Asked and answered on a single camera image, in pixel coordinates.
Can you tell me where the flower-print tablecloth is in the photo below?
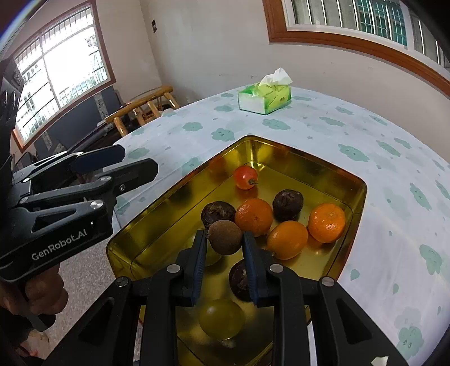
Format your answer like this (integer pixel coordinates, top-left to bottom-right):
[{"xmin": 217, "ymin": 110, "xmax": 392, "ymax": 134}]
[{"xmin": 112, "ymin": 85, "xmax": 450, "ymax": 366}]

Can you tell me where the person's left hand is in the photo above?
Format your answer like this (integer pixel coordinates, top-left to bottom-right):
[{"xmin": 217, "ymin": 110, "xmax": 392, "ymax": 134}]
[{"xmin": 0, "ymin": 263, "xmax": 69, "ymax": 317}]

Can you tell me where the orange mandarin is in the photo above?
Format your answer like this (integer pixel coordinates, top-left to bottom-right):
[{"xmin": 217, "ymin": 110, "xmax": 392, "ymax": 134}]
[
  {"xmin": 234, "ymin": 198, "xmax": 274, "ymax": 237},
  {"xmin": 308, "ymin": 203, "xmax": 347, "ymax": 244}
]

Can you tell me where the yellow-orange orange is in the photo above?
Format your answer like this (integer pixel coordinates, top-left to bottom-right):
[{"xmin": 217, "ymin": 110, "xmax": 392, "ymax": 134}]
[{"xmin": 266, "ymin": 220, "xmax": 309, "ymax": 260}]

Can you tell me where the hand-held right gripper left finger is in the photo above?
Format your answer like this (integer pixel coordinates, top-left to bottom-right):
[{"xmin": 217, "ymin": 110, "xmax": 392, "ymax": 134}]
[{"xmin": 44, "ymin": 229, "xmax": 208, "ymax": 366}]

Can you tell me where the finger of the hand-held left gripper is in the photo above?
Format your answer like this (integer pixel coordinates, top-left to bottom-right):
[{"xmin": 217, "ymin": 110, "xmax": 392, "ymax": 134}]
[
  {"xmin": 12, "ymin": 145, "xmax": 126, "ymax": 187},
  {"xmin": 14, "ymin": 158, "xmax": 159, "ymax": 231}
]

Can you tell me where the large bright window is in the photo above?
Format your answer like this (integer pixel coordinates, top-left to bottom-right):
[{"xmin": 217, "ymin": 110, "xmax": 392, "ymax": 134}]
[{"xmin": 9, "ymin": 0, "xmax": 117, "ymax": 150}]

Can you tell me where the brown kiwi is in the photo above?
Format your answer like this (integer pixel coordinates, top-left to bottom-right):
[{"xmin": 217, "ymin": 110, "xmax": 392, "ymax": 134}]
[{"xmin": 207, "ymin": 220, "xmax": 244, "ymax": 256}]

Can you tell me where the gold and red tin box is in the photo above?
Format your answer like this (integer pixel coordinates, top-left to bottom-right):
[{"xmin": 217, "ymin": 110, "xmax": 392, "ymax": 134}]
[{"xmin": 106, "ymin": 135, "xmax": 368, "ymax": 366}]

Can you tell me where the green tissue box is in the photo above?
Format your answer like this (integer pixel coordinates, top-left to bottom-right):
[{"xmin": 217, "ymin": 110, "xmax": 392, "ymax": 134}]
[{"xmin": 237, "ymin": 68, "xmax": 293, "ymax": 115}]

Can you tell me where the wooden chair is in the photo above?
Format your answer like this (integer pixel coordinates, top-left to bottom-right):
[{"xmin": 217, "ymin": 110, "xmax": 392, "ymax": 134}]
[{"xmin": 105, "ymin": 85, "xmax": 181, "ymax": 137}]

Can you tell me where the small red tomato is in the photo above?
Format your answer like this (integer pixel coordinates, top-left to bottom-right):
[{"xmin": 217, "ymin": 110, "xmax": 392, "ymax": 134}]
[{"xmin": 233, "ymin": 165, "xmax": 260, "ymax": 191}]

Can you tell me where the wood-framed barred window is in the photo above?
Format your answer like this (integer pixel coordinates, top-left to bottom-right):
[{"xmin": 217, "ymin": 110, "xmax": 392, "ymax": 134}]
[{"xmin": 262, "ymin": 0, "xmax": 450, "ymax": 102}]

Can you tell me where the green tomato with stem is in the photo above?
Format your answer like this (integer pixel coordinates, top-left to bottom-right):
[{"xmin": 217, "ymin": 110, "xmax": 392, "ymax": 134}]
[{"xmin": 199, "ymin": 299, "xmax": 245, "ymax": 349}]

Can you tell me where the dark brown passion fruit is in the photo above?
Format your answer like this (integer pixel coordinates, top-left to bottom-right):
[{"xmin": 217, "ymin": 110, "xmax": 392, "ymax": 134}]
[
  {"xmin": 201, "ymin": 201, "xmax": 236, "ymax": 229},
  {"xmin": 272, "ymin": 189, "xmax": 304, "ymax": 222},
  {"xmin": 228, "ymin": 258, "xmax": 254, "ymax": 302}
]

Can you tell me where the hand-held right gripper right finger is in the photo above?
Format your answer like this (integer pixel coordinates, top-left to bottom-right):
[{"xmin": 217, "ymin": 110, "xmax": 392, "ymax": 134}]
[{"xmin": 242, "ymin": 230, "xmax": 410, "ymax": 366}]

